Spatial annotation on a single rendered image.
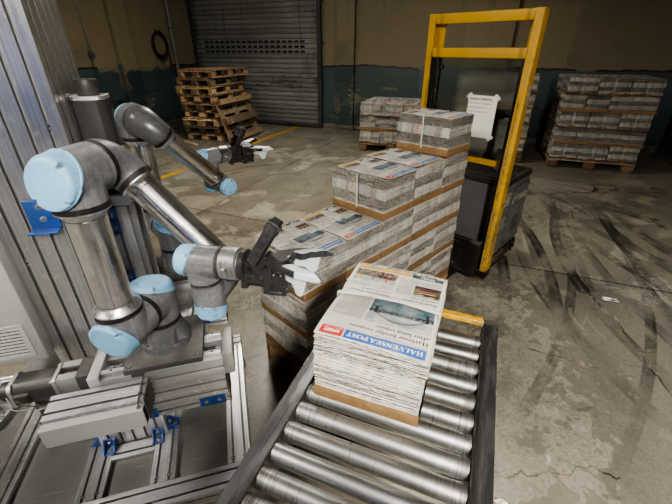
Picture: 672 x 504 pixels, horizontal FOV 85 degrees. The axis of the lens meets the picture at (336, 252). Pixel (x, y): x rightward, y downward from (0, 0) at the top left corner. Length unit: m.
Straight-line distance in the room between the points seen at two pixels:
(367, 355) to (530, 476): 1.30
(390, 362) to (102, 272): 0.71
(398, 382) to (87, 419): 0.88
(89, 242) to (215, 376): 0.62
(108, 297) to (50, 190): 0.28
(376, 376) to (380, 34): 8.06
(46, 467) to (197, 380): 0.82
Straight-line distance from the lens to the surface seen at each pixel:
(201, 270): 0.87
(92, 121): 1.30
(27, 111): 1.25
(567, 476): 2.15
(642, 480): 2.31
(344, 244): 1.79
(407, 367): 0.91
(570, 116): 6.79
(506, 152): 2.82
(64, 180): 0.92
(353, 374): 0.99
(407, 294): 1.08
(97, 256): 1.01
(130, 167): 1.03
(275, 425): 1.06
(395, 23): 8.59
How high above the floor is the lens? 1.64
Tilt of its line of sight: 29 degrees down
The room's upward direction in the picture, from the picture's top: straight up
